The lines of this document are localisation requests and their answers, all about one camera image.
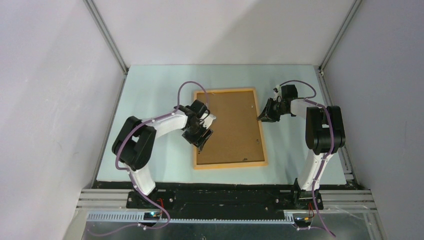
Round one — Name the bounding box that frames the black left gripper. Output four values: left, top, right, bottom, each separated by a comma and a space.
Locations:
182, 121, 213, 152

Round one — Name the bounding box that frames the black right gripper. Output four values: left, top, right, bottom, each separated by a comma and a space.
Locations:
258, 97, 287, 123

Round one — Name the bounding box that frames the brown cardboard backing board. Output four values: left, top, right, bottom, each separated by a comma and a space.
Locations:
196, 90, 266, 166

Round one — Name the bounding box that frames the orange wooden picture frame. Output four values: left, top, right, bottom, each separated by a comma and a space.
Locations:
192, 87, 269, 171

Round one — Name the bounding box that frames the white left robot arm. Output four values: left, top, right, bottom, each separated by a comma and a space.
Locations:
112, 100, 216, 208

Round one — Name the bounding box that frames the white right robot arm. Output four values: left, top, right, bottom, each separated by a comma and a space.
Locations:
257, 81, 346, 209

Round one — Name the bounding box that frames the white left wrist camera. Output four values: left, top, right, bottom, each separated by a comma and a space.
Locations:
200, 112, 216, 129

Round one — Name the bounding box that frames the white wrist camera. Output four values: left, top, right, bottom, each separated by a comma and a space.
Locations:
200, 112, 216, 129
273, 84, 283, 102

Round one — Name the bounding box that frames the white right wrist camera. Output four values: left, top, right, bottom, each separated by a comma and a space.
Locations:
273, 84, 283, 102

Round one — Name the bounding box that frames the aluminium front rail frame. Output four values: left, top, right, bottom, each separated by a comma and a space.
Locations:
65, 183, 387, 240

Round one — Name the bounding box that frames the grey slotted cable duct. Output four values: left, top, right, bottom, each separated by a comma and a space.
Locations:
86, 210, 295, 225

